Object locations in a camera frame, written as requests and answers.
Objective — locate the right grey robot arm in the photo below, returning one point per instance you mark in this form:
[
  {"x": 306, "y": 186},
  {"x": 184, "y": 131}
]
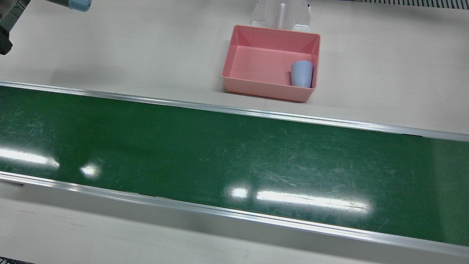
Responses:
[{"x": 78, "y": 4}]

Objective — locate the pink plastic box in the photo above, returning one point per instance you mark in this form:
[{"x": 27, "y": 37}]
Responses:
[{"x": 260, "y": 62}]

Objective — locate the light blue plastic cup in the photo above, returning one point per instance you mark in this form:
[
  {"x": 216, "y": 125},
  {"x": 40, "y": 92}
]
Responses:
[{"x": 302, "y": 75}]

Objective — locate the green conveyor belt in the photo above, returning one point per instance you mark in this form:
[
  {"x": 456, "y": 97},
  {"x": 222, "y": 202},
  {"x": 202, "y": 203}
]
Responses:
[{"x": 220, "y": 154}]

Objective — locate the white stand base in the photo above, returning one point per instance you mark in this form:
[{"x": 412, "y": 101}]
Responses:
[{"x": 265, "y": 14}]

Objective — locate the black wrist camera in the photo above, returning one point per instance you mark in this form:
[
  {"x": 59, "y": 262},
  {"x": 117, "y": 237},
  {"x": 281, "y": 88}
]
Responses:
[{"x": 4, "y": 42}]

